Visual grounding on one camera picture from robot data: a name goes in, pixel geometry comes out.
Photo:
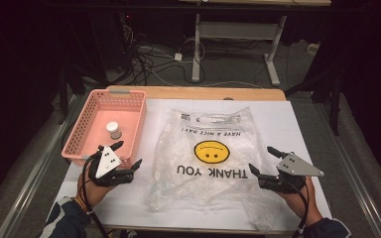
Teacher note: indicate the white paper sheet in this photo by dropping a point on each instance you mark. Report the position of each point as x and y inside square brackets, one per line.
[287, 132]

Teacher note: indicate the person's left hand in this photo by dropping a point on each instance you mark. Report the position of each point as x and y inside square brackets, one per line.
[94, 195]

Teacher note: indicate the pink plastic basket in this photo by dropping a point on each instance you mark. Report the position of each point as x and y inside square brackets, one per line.
[96, 125]

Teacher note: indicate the white power adapter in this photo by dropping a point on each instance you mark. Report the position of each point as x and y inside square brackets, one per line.
[178, 57]

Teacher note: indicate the metal frame rail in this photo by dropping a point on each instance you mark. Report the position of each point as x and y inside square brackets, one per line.
[360, 195]
[29, 188]

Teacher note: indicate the person's right hand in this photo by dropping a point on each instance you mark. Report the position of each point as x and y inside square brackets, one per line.
[306, 205]

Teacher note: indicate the small jar with white lid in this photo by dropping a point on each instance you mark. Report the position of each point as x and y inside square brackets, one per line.
[113, 129]

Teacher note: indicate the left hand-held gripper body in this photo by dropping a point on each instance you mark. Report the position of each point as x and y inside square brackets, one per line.
[107, 162]

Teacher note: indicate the white metal desk frame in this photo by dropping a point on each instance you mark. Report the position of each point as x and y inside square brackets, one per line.
[234, 30]

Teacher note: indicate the orange wristband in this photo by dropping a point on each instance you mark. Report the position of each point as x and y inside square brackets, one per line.
[81, 204]

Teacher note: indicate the clear plastic bag yellow smiley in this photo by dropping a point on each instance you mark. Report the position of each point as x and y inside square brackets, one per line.
[191, 185]

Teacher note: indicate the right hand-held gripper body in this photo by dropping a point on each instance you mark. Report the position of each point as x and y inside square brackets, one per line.
[294, 167]

